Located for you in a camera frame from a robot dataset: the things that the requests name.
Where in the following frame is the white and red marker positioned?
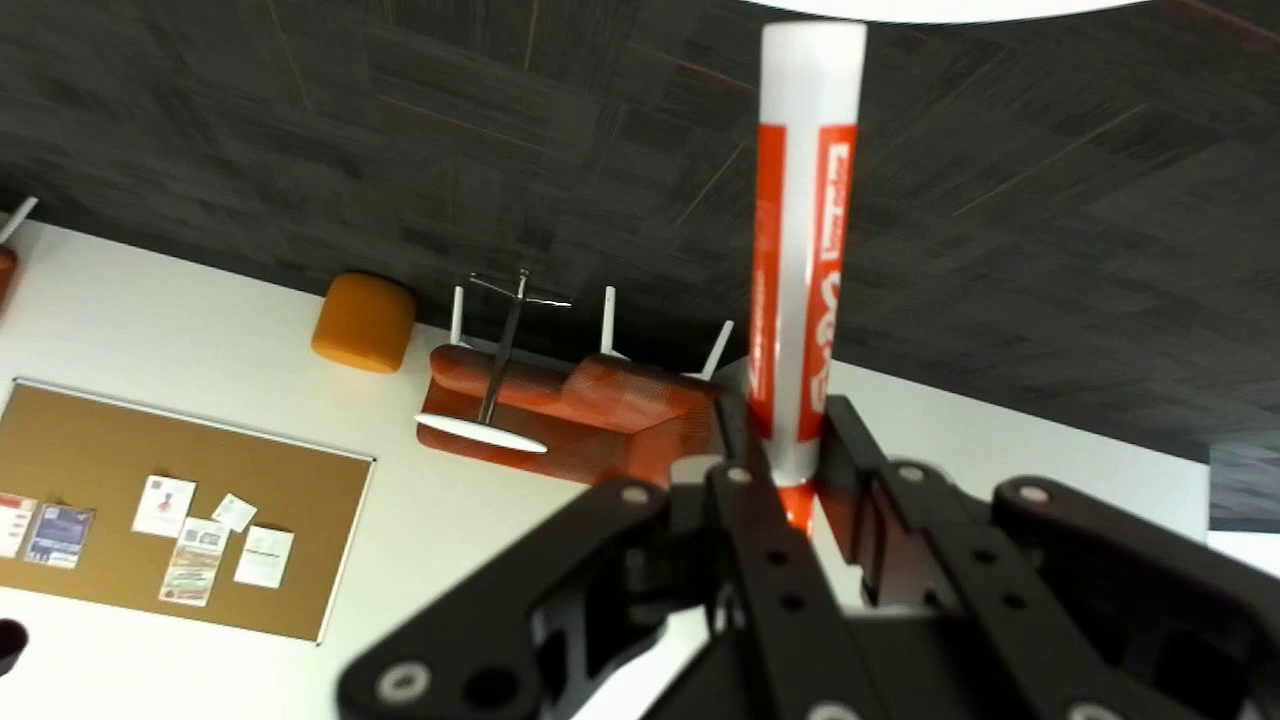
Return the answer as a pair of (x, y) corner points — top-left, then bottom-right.
(744, 20), (868, 528)

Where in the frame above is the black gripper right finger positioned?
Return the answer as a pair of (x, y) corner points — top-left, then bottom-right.
(821, 396), (1145, 720)

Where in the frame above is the round white table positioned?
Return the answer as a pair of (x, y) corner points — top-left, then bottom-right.
(747, 0), (1145, 24)

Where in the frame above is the cork pin board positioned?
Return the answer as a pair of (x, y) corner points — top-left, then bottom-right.
(0, 381), (370, 640)

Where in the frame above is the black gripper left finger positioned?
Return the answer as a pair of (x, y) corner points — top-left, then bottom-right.
(707, 393), (880, 720)

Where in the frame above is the orange round stool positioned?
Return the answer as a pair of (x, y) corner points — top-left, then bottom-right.
(313, 274), (414, 374)

